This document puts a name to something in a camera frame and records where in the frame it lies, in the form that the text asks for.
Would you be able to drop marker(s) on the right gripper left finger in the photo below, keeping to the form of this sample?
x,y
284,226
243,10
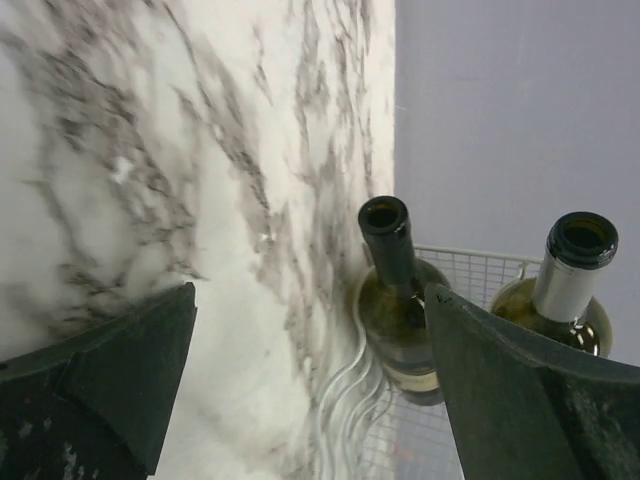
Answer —
x,y
98,404

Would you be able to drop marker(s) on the wine bottle on rack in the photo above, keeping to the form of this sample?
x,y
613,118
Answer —
x,y
559,301

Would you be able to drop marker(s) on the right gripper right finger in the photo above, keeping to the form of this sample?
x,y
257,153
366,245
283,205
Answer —
x,y
522,406

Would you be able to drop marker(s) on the white wire wine rack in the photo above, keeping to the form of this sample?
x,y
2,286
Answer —
x,y
364,427

